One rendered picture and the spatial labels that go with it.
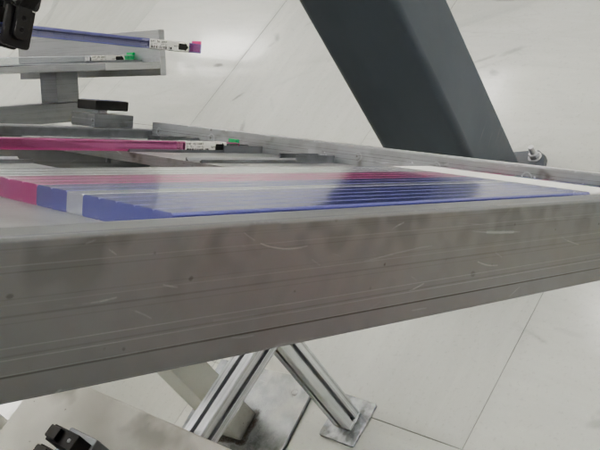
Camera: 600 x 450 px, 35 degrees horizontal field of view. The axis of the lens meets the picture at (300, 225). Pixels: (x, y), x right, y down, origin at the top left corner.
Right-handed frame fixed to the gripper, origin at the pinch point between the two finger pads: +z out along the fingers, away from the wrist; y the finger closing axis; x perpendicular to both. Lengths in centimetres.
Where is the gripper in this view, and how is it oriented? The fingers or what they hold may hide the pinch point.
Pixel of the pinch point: (11, 27)
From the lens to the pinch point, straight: 104.4
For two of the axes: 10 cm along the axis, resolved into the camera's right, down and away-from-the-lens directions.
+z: -1.9, 9.8, 0.1
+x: 6.5, 1.2, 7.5
